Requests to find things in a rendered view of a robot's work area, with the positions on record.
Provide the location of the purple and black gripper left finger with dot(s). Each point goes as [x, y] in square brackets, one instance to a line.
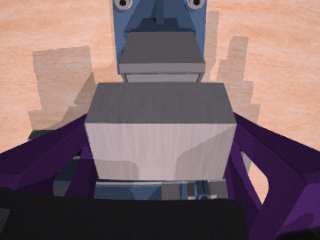
[32, 166]

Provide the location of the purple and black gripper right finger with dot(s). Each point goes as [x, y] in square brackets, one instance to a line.
[292, 169]

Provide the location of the grey metal block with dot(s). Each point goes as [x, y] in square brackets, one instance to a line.
[160, 131]

